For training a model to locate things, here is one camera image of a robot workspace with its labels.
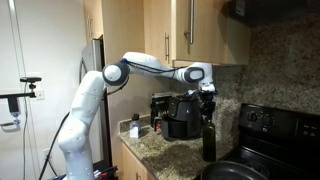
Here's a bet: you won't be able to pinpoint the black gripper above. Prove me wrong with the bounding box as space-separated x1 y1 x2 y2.
191 90 218 115

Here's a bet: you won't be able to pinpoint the dark green glass bottle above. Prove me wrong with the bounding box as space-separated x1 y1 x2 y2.
203 121 216 162

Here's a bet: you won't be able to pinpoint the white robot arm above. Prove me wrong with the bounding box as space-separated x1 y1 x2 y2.
58 52 217 180

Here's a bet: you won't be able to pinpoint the small white spray bottle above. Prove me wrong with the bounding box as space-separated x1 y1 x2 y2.
130 114 141 138

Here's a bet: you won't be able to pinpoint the black air fryer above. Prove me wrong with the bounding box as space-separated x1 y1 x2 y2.
161 95 201 140

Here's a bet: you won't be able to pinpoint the black coffee maker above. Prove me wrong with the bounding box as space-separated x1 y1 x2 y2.
150 92 173 130

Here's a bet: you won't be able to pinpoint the black frying pan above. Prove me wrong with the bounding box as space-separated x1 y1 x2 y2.
200 161 268 180

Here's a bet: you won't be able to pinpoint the light wood upper cabinets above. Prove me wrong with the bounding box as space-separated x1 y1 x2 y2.
83 0 250 67

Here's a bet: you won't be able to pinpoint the black electric stove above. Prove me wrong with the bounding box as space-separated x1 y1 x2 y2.
194 102 320 180

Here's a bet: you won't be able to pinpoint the light wood lower cabinet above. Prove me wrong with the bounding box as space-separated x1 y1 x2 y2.
122 144 156 180

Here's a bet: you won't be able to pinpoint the black range hood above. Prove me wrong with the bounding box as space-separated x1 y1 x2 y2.
226 0 320 27

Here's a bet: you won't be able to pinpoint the stainless steel refrigerator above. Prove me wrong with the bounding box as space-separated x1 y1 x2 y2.
78 39 112 167

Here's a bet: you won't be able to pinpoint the white wall outlet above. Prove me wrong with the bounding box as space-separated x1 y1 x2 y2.
35 89 45 100

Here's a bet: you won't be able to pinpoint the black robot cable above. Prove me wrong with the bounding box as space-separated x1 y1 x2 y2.
37 111 71 180

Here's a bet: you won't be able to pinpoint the black camera on clamp mount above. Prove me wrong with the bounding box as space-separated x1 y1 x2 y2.
0 77 42 132

